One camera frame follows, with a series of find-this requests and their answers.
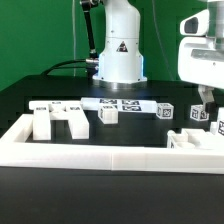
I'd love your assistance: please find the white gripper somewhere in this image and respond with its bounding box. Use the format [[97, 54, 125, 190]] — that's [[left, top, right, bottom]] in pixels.
[[178, 9, 224, 113]]

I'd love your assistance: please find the white chair seat part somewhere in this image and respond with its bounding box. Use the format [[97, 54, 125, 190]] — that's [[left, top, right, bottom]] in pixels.
[[167, 128, 224, 150]]

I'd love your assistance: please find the white tagged block front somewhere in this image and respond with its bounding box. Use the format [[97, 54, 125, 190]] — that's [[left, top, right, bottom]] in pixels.
[[98, 105, 118, 124]]

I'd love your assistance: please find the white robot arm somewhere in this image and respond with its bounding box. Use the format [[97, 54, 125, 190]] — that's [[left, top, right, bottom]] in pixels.
[[93, 0, 224, 112]]

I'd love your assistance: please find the white chair back part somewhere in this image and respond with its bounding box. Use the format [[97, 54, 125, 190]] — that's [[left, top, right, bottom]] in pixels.
[[29, 100, 89, 140]]

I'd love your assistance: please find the white tagged cube right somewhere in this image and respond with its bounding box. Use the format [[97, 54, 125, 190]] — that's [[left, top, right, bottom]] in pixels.
[[190, 105, 209, 121]]

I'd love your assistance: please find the white tagged cube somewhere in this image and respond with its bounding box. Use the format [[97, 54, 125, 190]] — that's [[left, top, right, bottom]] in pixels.
[[156, 103, 174, 119], [190, 105, 209, 121]]

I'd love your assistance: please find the white tagged cube middle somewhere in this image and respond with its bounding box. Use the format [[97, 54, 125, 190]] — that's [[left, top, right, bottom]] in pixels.
[[156, 103, 174, 119]]

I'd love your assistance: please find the white flat tagged plank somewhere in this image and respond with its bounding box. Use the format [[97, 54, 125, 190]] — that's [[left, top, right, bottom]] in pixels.
[[81, 97, 157, 113]]

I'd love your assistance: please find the black cable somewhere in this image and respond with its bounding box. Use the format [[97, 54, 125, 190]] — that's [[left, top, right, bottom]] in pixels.
[[40, 59, 98, 76]]

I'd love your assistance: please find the white U-shaped border frame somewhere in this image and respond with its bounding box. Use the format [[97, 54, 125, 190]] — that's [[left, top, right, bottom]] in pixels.
[[0, 114, 224, 174]]

